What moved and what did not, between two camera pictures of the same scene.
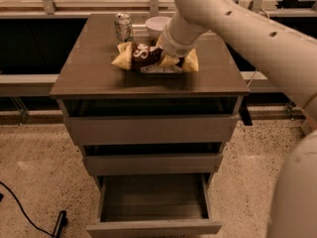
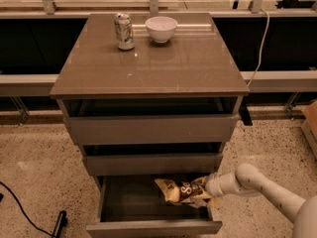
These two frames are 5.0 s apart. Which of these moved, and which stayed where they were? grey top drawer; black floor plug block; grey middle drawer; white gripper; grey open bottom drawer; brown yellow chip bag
Moved: white gripper; brown yellow chip bag
Stayed: grey open bottom drawer; black floor plug block; grey top drawer; grey middle drawer
